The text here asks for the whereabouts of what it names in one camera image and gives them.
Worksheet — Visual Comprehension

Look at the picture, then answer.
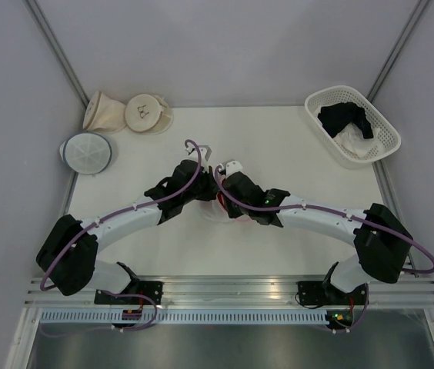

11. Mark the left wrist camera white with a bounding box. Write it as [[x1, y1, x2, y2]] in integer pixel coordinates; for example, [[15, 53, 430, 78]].
[[187, 145, 212, 172]]

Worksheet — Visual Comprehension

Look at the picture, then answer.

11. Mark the beige laundry bag bra logo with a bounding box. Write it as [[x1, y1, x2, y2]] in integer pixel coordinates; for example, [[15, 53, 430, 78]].
[[124, 94, 174, 135]]

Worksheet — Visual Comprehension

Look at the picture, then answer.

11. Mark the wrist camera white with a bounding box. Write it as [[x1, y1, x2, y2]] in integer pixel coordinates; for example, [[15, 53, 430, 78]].
[[187, 145, 212, 172], [217, 159, 243, 177]]

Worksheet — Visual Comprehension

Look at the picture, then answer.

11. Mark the left aluminium frame post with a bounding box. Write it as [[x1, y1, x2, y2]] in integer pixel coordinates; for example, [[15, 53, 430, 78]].
[[23, 0, 89, 108]]

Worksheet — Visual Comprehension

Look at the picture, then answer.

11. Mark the red bra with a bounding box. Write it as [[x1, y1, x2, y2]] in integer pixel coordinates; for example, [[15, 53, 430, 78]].
[[217, 193, 226, 209]]

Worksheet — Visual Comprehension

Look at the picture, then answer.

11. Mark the aluminium mounting rail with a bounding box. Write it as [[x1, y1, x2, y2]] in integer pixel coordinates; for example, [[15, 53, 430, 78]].
[[23, 275, 434, 310]]

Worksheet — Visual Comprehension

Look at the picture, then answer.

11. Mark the white slotted cable duct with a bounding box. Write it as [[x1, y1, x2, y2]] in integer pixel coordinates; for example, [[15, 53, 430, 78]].
[[40, 308, 328, 325]]

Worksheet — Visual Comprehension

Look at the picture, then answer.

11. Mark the white perforated plastic basket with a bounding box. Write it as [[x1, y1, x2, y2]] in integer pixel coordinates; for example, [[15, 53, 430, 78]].
[[304, 85, 401, 169]]

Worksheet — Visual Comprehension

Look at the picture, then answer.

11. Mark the beige laundry bag left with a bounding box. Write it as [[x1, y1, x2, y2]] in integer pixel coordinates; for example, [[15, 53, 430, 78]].
[[82, 91, 126, 134]]

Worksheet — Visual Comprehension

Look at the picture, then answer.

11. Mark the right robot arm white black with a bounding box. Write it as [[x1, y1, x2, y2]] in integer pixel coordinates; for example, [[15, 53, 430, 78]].
[[222, 172, 412, 304]]

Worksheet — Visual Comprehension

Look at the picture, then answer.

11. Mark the right aluminium frame post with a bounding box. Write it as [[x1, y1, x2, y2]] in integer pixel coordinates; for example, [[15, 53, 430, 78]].
[[366, 0, 432, 102]]

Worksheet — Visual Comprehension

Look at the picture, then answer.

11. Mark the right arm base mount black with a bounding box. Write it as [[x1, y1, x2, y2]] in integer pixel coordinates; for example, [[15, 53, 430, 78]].
[[295, 281, 368, 309]]

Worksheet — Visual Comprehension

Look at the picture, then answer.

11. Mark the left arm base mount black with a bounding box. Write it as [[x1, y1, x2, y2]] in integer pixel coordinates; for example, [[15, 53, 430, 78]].
[[94, 281, 164, 305]]

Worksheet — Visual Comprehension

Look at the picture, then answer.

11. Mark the pink-trimmed mesh laundry bag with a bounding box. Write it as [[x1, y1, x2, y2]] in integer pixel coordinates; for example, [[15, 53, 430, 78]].
[[199, 198, 251, 224]]

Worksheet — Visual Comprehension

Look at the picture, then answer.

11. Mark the white garment in basket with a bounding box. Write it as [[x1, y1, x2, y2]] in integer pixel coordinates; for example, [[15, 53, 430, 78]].
[[334, 124, 386, 159]]

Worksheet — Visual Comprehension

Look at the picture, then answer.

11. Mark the grey-trimmed mesh laundry bag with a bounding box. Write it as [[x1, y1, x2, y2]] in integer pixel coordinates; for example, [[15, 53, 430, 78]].
[[59, 132, 118, 175]]

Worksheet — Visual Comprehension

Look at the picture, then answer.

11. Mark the black garment in basket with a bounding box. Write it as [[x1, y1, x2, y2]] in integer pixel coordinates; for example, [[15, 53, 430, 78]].
[[317, 102, 374, 139]]

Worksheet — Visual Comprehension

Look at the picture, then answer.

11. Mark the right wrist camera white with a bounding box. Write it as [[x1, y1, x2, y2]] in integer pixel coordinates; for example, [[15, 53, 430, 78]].
[[217, 159, 243, 177]]

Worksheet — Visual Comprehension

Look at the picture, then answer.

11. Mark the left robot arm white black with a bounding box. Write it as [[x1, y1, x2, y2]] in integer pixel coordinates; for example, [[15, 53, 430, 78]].
[[36, 159, 217, 304]]

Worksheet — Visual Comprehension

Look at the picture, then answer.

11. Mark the aluminium frame post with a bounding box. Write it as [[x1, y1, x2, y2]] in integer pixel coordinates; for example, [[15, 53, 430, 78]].
[[366, 0, 432, 102], [23, 0, 89, 108]]

